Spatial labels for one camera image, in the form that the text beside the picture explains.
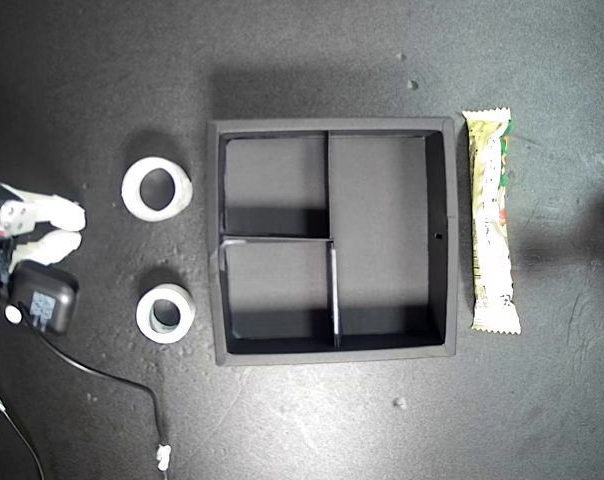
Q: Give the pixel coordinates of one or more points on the small white tape roll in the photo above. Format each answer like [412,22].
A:
[144,320]

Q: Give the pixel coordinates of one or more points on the large white tape roll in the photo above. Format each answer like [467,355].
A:
[132,192]

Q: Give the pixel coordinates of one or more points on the snack bar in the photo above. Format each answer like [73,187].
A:
[492,225]

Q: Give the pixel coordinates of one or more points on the black tray with wells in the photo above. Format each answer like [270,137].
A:
[377,225]

